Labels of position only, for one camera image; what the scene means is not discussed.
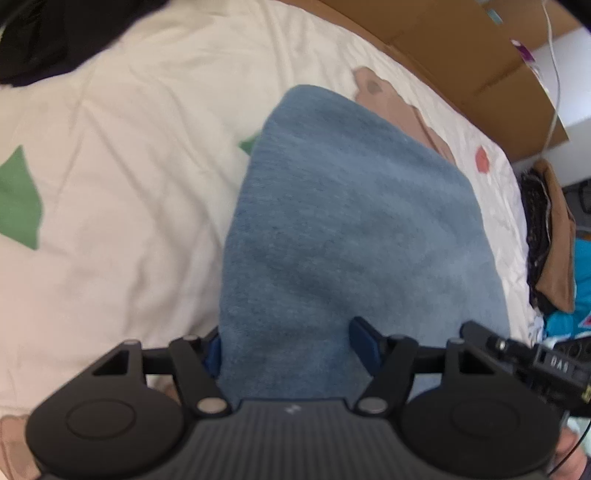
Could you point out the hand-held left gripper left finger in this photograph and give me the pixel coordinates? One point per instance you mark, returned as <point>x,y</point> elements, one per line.
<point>212,357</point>

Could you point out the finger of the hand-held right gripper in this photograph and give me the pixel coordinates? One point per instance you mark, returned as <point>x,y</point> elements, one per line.
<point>489,339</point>

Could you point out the white printed bedsheet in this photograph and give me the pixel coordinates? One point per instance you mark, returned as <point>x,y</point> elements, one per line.
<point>115,184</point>

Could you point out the small teal item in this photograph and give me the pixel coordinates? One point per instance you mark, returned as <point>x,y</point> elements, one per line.
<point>495,14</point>

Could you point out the black garment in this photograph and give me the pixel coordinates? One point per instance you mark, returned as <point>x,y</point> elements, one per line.
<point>55,37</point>

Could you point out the purple packet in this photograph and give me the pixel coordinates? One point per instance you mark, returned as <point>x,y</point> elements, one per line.
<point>524,50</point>

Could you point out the tan folded garment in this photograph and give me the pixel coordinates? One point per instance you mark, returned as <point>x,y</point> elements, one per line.
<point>561,240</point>

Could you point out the teal cloth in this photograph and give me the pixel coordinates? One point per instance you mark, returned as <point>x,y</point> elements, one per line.
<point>579,286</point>

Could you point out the blue denim jeans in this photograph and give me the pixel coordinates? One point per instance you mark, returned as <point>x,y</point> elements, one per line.
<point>346,230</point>

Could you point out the brown cardboard box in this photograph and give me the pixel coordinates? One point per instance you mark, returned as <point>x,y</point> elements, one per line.
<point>461,69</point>

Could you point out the dark patterned folded cloth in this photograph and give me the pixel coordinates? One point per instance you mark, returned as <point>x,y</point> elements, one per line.
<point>538,240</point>

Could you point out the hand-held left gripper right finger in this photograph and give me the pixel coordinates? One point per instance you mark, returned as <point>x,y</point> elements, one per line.
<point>364,344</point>

